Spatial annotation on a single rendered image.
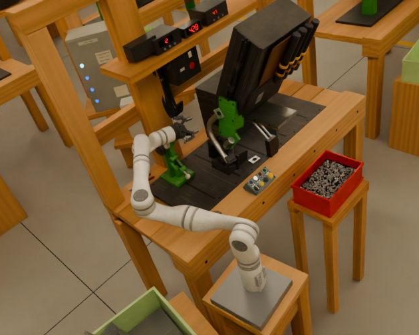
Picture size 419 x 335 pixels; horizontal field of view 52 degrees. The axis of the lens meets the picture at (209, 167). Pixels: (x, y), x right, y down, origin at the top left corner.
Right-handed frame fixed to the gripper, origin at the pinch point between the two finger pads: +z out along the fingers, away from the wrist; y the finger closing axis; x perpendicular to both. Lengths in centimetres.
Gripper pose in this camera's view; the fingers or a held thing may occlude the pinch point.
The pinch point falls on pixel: (193, 125)
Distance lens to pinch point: 209.2
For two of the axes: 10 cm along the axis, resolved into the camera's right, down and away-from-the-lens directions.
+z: 7.2, -3.5, 6.0
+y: -5.0, -8.6, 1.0
